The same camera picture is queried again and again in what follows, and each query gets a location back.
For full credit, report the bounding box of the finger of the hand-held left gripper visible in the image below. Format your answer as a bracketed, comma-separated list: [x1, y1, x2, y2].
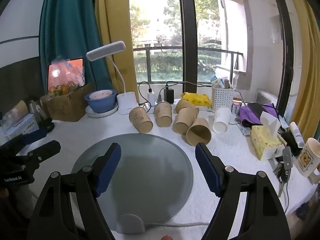
[0, 122, 54, 153]
[27, 140, 61, 166]

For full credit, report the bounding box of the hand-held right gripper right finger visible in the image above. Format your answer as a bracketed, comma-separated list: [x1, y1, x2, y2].
[195, 142, 292, 240]

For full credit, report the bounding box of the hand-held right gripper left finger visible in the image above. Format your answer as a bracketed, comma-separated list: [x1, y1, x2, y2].
[26, 142, 122, 240]

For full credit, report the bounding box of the brown paper cup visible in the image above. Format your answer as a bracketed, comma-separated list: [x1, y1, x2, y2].
[129, 107, 153, 134]
[173, 107, 199, 135]
[175, 99, 200, 114]
[186, 118, 212, 147]
[154, 102, 173, 127]

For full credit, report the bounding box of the white paper cup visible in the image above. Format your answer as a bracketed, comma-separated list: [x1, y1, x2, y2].
[212, 107, 232, 134]

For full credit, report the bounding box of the blue tissue box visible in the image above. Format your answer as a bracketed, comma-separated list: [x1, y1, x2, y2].
[0, 114, 40, 143]

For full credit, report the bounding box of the round grey heating mat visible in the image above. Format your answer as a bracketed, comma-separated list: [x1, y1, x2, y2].
[71, 133, 194, 232]

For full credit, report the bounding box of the cardboard box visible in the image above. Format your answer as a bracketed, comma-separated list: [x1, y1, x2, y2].
[41, 82, 95, 122]

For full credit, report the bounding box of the clear bag of fruit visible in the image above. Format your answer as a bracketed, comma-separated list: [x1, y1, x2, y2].
[48, 55, 85, 97]

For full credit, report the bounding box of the white plate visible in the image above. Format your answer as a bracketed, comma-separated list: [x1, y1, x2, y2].
[85, 102, 118, 118]

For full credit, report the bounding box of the yellow tissue box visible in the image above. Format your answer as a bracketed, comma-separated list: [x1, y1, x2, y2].
[251, 111, 285, 161]

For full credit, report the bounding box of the blue bowl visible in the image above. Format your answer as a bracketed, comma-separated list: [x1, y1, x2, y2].
[84, 89, 117, 113]

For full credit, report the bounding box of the purple cloth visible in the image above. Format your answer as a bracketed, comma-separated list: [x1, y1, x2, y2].
[239, 102, 278, 127]

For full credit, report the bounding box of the white desk lamp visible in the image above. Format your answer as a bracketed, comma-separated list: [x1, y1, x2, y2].
[86, 41, 138, 115]

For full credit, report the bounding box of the small pink box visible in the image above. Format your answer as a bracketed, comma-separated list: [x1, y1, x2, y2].
[232, 100, 244, 114]

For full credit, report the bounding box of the bunch of keys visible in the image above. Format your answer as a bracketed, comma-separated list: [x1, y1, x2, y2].
[273, 161, 288, 197]

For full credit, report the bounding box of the yellow snack packet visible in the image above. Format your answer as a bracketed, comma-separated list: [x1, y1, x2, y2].
[181, 92, 212, 107]

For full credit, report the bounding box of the white perforated basket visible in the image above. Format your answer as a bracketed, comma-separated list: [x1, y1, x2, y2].
[211, 85, 235, 112]

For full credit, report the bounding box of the black charger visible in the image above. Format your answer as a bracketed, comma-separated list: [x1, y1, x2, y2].
[164, 88, 175, 103]

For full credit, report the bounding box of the black pouch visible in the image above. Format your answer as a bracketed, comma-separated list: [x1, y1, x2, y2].
[281, 130, 303, 155]

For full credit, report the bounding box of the white tube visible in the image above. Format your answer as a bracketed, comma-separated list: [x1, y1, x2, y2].
[289, 122, 305, 148]

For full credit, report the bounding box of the white bear mug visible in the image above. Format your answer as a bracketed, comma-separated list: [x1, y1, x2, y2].
[297, 137, 320, 178]

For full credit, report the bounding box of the teal curtain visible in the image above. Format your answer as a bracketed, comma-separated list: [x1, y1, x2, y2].
[39, 0, 113, 98]

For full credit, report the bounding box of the balcony railing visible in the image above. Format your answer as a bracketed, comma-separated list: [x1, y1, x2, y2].
[133, 46, 244, 80]

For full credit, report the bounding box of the yellow curtain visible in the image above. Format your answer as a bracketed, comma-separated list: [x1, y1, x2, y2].
[94, 0, 137, 105]
[282, 0, 320, 140]

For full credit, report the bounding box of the grey cable with switch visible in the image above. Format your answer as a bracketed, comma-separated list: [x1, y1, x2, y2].
[282, 146, 293, 213]

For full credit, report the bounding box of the black cable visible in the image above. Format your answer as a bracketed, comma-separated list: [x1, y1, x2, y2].
[138, 81, 152, 113]

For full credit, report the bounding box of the black window post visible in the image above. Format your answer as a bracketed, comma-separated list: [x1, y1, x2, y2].
[178, 0, 199, 99]

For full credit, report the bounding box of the black window frame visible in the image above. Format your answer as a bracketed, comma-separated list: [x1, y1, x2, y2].
[269, 0, 294, 110]

